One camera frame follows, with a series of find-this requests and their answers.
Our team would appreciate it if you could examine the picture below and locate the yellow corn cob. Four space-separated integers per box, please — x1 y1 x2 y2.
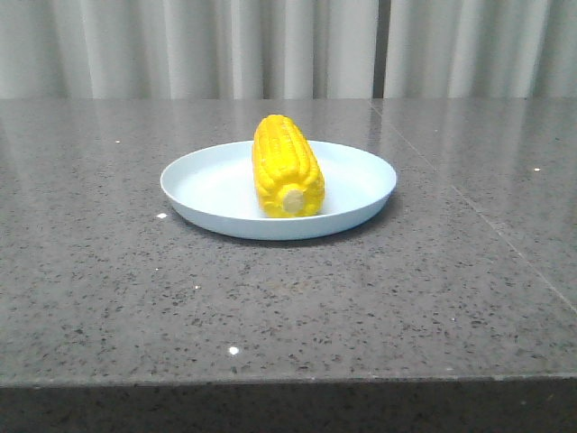
252 115 325 218

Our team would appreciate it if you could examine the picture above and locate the light blue round plate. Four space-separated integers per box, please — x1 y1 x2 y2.
160 141 398 241

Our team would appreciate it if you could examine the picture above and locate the right white curtain panel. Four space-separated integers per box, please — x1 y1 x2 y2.
384 1 576 98

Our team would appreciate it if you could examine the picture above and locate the white curtain panel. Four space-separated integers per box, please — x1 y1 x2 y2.
384 1 576 98
1 1 381 99

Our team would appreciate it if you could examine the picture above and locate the left white curtain panel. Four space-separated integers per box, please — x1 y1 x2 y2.
1 1 381 99

